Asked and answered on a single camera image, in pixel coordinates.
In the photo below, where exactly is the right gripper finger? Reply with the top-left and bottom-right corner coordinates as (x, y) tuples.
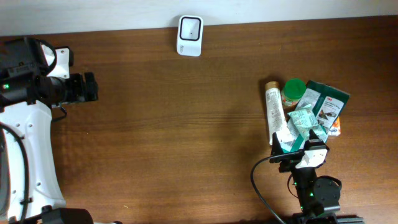
(306, 129), (319, 150)
(269, 132), (284, 163)

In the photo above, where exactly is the white cream tube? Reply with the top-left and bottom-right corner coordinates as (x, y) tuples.
(265, 82), (299, 151)

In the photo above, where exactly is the small orange tissue pack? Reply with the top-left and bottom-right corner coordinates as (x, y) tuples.
(328, 117), (341, 136)

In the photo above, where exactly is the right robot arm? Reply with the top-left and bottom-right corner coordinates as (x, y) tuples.
(270, 130), (364, 224)

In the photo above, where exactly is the green lid small jar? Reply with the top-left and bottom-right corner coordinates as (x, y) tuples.
(281, 78), (307, 107)

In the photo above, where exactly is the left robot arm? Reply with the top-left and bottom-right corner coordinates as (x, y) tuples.
(1, 37), (98, 223)

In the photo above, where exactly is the white barcode scanner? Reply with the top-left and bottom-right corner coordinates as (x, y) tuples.
(177, 15), (204, 57)

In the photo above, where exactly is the green wipes packet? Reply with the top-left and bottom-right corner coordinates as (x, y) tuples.
(283, 80), (349, 152)

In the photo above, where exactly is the light teal tissue pack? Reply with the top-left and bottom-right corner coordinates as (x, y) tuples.
(288, 104), (328, 142)

